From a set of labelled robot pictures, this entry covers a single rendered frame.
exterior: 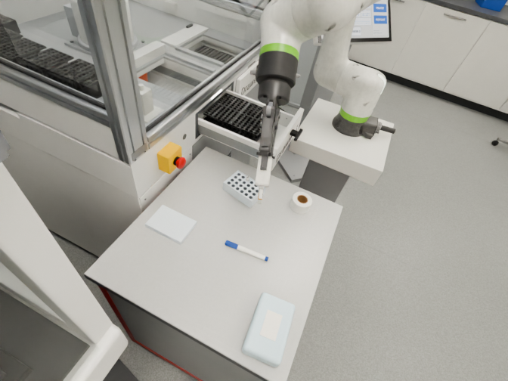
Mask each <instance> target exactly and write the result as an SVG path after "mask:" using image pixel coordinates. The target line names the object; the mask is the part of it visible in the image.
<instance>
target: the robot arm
mask: <svg viewBox="0 0 508 381"><path fill-rule="evenodd" d="M379 1H381V0H272V1H271V2H269V3H268V4H267V5H266V7H265V9H264V10H263V12H262V15H261V18H260V33H261V46H260V53H259V64H258V65H257V66H256V67H257V68H256V70H250V75H255V76H256V81H257V83H258V84H259V92H258V100H259V101H260V102H262V103H263V104H266V106H265V105H264V106H263V109H262V114H263V117H262V130H261V138H260V146H259V151H260V152H256V155H259V161H258V167H257V173H256V183H255V185H256V186H263V187H269V182H270V176H271V164H272V159H275V156H273V155H274V154H273V152H274V142H275V137H276V131H277V127H278V121H279V119H280V109H279V108H278V107H279V106H281V105H282V106H283V105H286V104H288V103H289V102H290V92H291V88H293V87H294V86H295V84H296V79H297V78H299V77H300V75H299V74H298V73H297V68H298V62H299V52H300V48H301V44H302V43H303V42H306V41H308V40H309V39H313V38H315V37H318V36H322V35H324V37H323V40H322V43H321V48H320V51H319V53H318V56H317V60H316V63H315V65H314V71H313V74H314V79H315V81H316V82H317V84H319V85H320V86H322V87H324V88H326V89H329V90H331V91H333V92H335V93H337V94H339V95H341V96H342V97H343V100H342V103H341V108H340V111H339V113H338V114H337V115H336V116H335V117H334V118H333V121H332V125H333V127H334V129H335V130H337V131H338V132H339V133H341V134H343V135H347V136H350V137H359V136H362V135H363V136H364V137H365V138H367V139H371V138H372V137H373V136H374V134H376V133H377V134H379V131H380V130H381V131H384V132H389V133H392V134H394V133H395V130H396V129H394V128H390V127H388V126H384V125H383V124H382V123H381V122H379V121H378V119H379V118H377V117H374V116H371V114H372V112H373V110H374V108H375V106H376V104H377V102H378V100H379V97H380V95H381V94H382V92H383V89H384V88H385V85H386V77H385V76H384V75H383V74H382V73H381V72H380V71H378V70H375V69H373V68H370V67H366V66H364V65H361V64H359V63H355V62H353V61H351V60H349V59H348V50H349V46H350V41H351V37H352V31H353V28H354V25H355V19H356V16H357V15H358V14H359V13H361V12H362V11H363V10H364V9H366V8H368V7H369V6H371V5H372V4H374V3H376V2H379Z"/></svg>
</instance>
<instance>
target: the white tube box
mask: <svg viewBox="0 0 508 381"><path fill-rule="evenodd" d="M246 177H247V175H245V174H243V173H242V172H241V171H239V170H237V171H236V172H235V173H234V174H233V175H232V176H231V177H229V178H228V179H227V180H226V181H224V182H223V190H224V191H226V192H227V193H229V194H230V195H231V196H233V197H235V198H236V199H238V200H239V201H240V202H242V203H243V204H245V205H246V206H248V207H249V208H251V207H252V206H253V205H254V204H255V203H256V202H257V201H258V195H259V186H256V185H255V183H256V181H254V180H253V179H251V178H249V181H246Z"/></svg>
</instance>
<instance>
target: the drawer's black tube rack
mask: <svg viewBox="0 0 508 381"><path fill-rule="evenodd" d="M245 104H246V105H245ZM211 108H213V109H211ZM262 109H263V107H260V106H258V105H256V104H253V103H250V102H248V101H245V100H243V99H240V98H237V97H235V96H233V95H231V94H228V93H225V94H224V95H223V96H221V97H220V98H219V99H218V100H217V101H216V102H215V103H214V104H213V105H212V106H211V107H210V108H208V109H207V110H206V111H205V112H204V113H203V115H205V116H206V117H205V118H204V119H203V120H206V121H207V122H210V123H212V124H215V125H218V126H220V127H222V128H224V129H227V130H229V131H231V132H234V133H236V134H239V135H242V136H243V137H245V138H248V139H250V140H253V141H256V142H257V141H258V140H259V139H260V137H261V132H260V133H259V134H258V136H257V137H256V136H254V135H252V134H253V132H254V131H255V130H256V129H257V127H258V126H259V125H260V124H261V122H262V118H261V116H262ZM256 111H258V112H256ZM205 113H207V114H205Z"/></svg>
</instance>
